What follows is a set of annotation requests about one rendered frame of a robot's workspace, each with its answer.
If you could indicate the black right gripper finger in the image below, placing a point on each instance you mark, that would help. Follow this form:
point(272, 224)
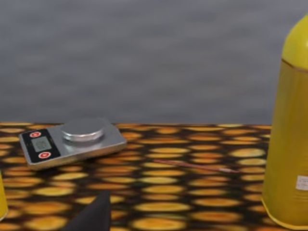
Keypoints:
point(96, 214)

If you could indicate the silver digital kitchen scale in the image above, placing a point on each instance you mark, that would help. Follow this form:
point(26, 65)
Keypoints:
point(72, 144)

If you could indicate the small yellow can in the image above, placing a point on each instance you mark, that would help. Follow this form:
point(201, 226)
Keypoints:
point(2, 199)

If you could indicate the thin red stick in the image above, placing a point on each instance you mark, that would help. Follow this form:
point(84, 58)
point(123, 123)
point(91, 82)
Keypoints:
point(195, 165)

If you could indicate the large yellow gas cylinder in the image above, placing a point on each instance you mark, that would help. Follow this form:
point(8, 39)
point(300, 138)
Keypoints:
point(288, 134)

